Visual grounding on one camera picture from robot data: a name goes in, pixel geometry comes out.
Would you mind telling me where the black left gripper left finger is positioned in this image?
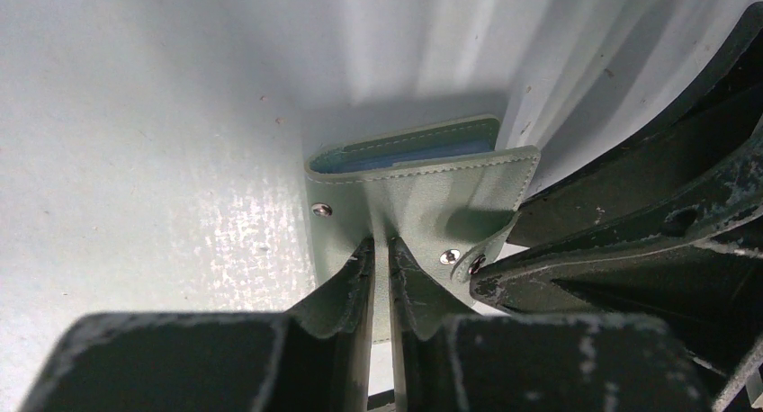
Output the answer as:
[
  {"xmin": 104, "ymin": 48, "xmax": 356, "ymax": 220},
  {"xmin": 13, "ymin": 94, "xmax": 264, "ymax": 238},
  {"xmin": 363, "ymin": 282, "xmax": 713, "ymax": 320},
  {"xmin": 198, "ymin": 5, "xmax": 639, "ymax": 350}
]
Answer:
[{"xmin": 22, "ymin": 238, "xmax": 375, "ymax": 411}]

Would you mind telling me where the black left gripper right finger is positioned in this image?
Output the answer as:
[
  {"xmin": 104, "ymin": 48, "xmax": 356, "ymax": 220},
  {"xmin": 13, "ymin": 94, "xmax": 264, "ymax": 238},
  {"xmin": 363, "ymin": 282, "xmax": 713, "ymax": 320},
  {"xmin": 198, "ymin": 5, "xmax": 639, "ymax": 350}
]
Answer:
[{"xmin": 388, "ymin": 237, "xmax": 711, "ymax": 411}]

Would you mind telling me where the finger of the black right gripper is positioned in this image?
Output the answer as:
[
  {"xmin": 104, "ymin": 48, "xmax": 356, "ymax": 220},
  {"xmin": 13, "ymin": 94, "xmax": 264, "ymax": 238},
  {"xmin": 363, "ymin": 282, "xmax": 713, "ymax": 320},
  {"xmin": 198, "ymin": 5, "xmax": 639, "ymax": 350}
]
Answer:
[
  {"xmin": 470, "ymin": 140, "xmax": 762, "ymax": 372},
  {"xmin": 507, "ymin": 2, "xmax": 762, "ymax": 247}
]

